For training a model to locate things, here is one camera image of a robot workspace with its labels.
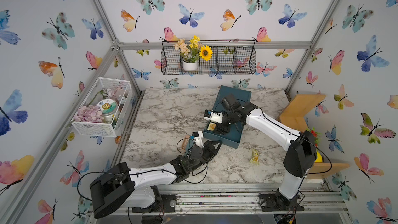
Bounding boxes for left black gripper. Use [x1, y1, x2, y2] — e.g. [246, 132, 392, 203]
[187, 140, 221, 174]

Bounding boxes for dark teal top drawer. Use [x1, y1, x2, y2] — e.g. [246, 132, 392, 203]
[203, 121, 244, 149]

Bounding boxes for yellow cookie packet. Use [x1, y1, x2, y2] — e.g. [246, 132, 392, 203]
[207, 122, 217, 131]
[250, 149, 260, 165]

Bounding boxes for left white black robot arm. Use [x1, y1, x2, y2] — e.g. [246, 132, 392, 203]
[90, 141, 222, 219]

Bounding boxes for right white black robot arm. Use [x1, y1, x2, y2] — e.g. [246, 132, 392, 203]
[215, 94, 317, 201]

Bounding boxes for dark teal drawer cabinet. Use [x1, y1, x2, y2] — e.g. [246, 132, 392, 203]
[212, 86, 251, 117]

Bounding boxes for pink wooden brush tray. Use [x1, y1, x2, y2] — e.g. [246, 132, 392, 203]
[181, 135, 190, 151]

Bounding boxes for white pot yellow flowers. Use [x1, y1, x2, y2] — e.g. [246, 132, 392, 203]
[174, 35, 213, 72]

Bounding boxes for red flower green plant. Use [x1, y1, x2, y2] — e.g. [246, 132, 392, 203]
[306, 128, 321, 146]

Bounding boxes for yellow toy on shelf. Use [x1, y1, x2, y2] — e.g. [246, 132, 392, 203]
[315, 151, 323, 163]

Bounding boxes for round green label tin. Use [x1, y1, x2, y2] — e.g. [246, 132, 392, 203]
[96, 99, 118, 116]

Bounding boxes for pink artificial flower bunch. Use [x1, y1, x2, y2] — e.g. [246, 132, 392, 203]
[73, 105, 104, 123]

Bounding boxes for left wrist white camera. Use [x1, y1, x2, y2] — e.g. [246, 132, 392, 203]
[192, 131, 204, 148]

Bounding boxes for wrist white camera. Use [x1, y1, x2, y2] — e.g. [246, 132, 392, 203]
[192, 131, 204, 148]
[204, 110, 223, 123]

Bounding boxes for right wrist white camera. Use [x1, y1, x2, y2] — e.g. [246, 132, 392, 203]
[204, 110, 223, 123]

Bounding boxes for wooden wall shelf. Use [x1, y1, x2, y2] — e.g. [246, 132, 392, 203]
[277, 94, 350, 179]

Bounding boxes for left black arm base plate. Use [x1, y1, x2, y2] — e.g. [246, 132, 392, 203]
[130, 195, 177, 214]

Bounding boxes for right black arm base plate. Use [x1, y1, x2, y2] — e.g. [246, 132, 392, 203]
[259, 191, 304, 212]

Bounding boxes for black wire wall basket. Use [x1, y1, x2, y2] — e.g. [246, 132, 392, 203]
[160, 39, 257, 77]

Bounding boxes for white mesh wall basket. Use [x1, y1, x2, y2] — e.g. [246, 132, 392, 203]
[71, 77, 132, 138]

